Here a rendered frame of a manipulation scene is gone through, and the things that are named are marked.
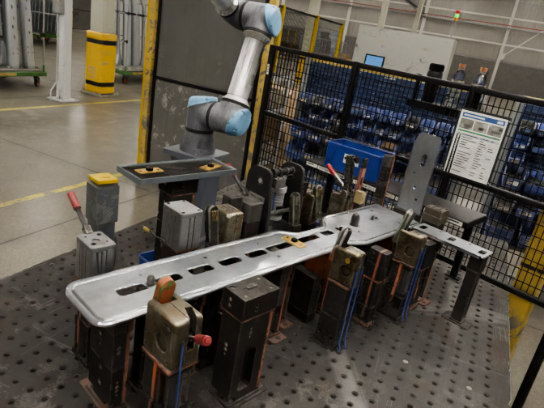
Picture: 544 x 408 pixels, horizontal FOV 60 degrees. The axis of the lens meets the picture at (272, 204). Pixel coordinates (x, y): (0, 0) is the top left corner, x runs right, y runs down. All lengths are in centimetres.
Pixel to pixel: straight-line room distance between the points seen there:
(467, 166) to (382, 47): 650
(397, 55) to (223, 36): 484
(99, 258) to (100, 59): 817
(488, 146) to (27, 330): 188
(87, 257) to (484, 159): 168
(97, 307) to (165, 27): 372
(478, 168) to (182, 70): 296
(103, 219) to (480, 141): 160
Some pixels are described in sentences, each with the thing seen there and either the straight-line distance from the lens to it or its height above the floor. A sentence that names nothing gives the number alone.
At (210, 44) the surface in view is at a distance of 430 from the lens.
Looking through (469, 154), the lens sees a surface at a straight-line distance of 228.
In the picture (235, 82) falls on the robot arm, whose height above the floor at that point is 141.
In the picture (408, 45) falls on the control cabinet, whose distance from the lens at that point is 857.
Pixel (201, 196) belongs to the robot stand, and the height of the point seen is 93.
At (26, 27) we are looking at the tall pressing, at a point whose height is 99.
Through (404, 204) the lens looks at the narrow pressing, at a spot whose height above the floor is 102.
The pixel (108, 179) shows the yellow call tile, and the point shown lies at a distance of 139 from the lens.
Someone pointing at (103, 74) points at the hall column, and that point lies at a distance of 935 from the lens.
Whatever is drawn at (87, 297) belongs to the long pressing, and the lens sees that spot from 115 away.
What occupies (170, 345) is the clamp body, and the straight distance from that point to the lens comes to 99.
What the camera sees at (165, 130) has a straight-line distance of 465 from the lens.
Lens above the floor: 162
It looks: 20 degrees down
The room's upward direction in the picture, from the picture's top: 10 degrees clockwise
